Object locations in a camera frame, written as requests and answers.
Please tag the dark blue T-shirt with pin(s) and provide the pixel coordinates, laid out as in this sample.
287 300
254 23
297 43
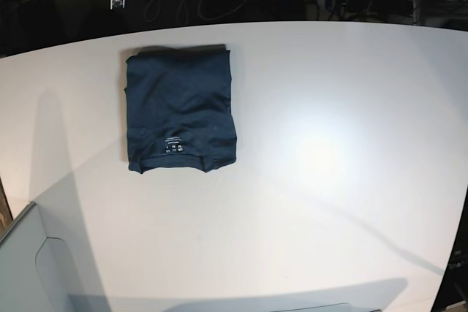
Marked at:
178 107

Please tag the grey plastic tray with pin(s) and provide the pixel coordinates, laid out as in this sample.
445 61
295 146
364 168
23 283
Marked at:
38 272

